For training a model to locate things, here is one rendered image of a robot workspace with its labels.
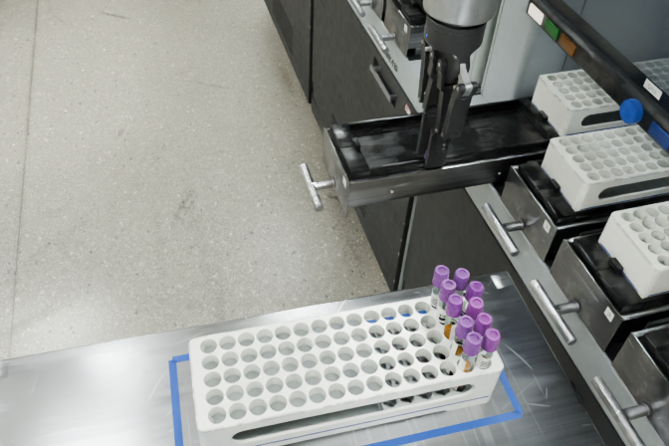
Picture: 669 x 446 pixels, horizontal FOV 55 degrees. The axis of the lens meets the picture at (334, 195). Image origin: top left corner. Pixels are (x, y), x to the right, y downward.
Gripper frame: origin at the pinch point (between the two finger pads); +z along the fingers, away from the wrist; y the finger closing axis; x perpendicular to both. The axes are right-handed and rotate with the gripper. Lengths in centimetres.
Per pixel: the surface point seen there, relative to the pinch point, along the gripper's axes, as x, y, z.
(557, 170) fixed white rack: -15.0, -9.7, 0.5
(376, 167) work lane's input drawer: 8.8, -0.9, 2.6
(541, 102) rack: -21.7, 6.6, 1.0
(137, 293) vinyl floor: 52, 52, 84
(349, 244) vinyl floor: -10, 55, 84
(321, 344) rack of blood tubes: 25.6, -31.1, -2.6
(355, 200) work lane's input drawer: 12.1, -2.2, 7.3
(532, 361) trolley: 2.8, -35.8, 2.5
